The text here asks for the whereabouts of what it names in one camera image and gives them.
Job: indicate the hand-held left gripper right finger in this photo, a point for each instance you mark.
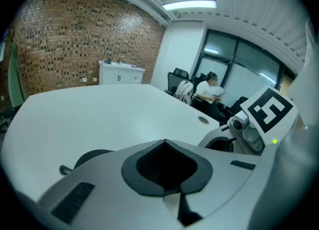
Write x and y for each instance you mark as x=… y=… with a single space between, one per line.
x=219 y=174

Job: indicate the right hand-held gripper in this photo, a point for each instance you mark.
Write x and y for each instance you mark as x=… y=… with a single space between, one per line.
x=271 y=109

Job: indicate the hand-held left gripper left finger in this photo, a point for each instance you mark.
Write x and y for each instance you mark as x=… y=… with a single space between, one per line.
x=104 y=174

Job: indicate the black office chair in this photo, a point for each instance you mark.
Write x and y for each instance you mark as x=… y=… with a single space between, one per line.
x=236 y=107
x=175 y=79
x=198 y=79

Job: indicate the white and black backpack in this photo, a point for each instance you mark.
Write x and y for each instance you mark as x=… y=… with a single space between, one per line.
x=184 y=92

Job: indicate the black framed glass partition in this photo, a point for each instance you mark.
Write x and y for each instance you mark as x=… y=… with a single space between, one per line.
x=251 y=67

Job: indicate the white cabinet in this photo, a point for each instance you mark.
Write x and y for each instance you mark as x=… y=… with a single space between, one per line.
x=119 y=74

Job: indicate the small dark box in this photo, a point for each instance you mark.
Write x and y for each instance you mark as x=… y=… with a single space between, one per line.
x=108 y=61

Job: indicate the green hanging cloth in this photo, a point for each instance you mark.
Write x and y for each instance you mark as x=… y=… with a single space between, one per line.
x=15 y=79

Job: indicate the rectangular ceiling light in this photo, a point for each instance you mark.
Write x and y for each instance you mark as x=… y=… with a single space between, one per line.
x=189 y=4

